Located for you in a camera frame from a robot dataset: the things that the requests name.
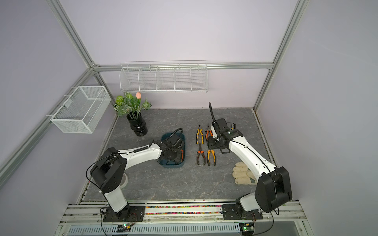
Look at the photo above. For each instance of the white wire wall shelf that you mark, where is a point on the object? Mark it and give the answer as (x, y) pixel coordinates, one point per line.
(164, 76)

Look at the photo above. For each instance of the masking tape roll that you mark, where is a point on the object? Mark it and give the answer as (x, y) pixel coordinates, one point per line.
(124, 181)

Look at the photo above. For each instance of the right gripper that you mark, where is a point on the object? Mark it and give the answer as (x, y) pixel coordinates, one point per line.
(209, 143)

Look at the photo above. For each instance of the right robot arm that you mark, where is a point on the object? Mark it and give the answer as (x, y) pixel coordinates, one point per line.
(273, 184)

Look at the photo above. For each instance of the yellow long nose pliers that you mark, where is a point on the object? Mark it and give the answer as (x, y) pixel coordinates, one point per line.
(211, 156)

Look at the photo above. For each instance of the grey orange Greener pliers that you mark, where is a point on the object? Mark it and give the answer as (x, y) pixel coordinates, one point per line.
(208, 132)

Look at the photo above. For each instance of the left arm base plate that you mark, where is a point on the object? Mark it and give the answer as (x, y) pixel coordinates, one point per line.
(128, 214)

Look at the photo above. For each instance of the teal plastic storage box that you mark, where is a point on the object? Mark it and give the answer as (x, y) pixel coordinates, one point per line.
(172, 150)

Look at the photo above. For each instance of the orange black pliers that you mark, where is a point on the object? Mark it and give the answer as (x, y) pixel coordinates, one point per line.
(200, 153)

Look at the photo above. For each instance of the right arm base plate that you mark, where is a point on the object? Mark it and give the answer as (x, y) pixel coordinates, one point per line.
(236, 212)

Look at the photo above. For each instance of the black vase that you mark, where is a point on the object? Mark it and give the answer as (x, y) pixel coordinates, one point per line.
(138, 125)

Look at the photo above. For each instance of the yellow grey pliers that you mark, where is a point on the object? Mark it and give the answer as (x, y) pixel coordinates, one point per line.
(199, 135)

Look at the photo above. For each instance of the beige work glove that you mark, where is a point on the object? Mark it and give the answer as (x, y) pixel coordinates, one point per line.
(243, 175)

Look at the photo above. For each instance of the aluminium front rail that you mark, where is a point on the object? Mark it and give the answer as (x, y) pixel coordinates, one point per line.
(172, 211)

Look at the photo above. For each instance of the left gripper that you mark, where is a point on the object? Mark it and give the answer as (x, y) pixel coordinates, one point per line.
(167, 159)

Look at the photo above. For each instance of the white mesh basket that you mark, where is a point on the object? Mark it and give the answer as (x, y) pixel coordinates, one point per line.
(82, 110)

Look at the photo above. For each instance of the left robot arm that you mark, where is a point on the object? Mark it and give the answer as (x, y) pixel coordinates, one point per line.
(108, 172)

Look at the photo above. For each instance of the green artificial plant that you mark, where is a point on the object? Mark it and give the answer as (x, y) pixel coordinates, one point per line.
(130, 105)

